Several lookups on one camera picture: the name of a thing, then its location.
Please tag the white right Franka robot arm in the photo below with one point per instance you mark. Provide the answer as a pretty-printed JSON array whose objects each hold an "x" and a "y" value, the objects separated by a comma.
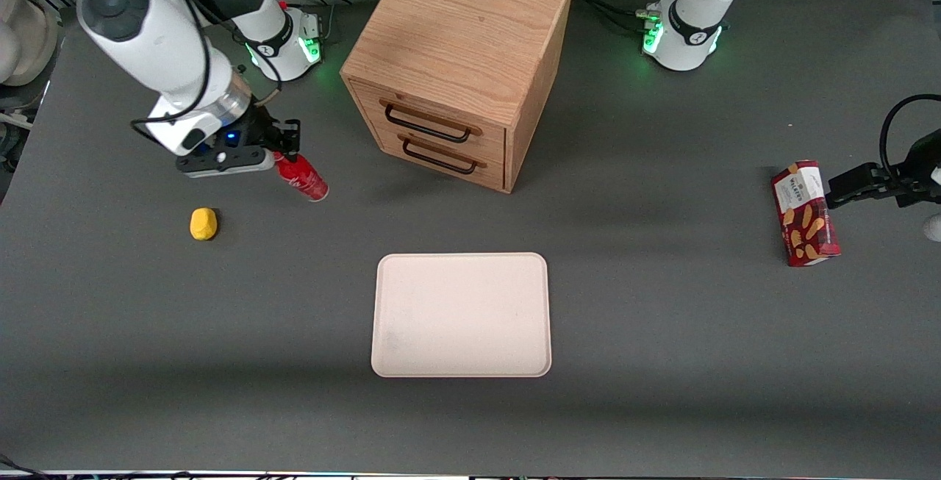
[{"x": 147, "y": 31}]

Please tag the wooden two-drawer cabinet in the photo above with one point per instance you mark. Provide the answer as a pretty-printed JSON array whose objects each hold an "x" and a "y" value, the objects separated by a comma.
[{"x": 456, "y": 39}]

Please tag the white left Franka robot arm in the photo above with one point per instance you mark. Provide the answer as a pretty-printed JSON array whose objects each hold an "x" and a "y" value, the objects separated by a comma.
[{"x": 695, "y": 20}]

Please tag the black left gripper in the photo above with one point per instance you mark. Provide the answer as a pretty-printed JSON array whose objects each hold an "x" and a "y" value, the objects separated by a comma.
[{"x": 906, "y": 187}]

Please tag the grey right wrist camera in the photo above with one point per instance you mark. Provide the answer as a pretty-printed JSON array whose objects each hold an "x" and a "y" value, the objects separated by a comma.
[{"x": 228, "y": 162}]

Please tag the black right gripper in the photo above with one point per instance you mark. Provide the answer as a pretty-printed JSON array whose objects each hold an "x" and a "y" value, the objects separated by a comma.
[{"x": 257, "y": 129}]

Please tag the yellow lemon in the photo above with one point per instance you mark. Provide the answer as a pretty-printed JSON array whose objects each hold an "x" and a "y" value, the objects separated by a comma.
[{"x": 204, "y": 223}]

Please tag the beige background object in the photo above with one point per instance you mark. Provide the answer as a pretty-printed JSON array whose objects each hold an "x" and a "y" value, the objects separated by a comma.
[{"x": 29, "y": 39}]

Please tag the red shortbread cookie box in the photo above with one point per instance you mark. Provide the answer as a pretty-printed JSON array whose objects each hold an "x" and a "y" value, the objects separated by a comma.
[{"x": 806, "y": 215}]

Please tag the red coke bottle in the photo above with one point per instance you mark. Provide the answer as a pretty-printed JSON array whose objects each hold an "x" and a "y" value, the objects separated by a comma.
[{"x": 305, "y": 178}]

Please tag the beige plastic tray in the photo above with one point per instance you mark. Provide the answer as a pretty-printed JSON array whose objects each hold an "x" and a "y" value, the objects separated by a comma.
[{"x": 461, "y": 314}]

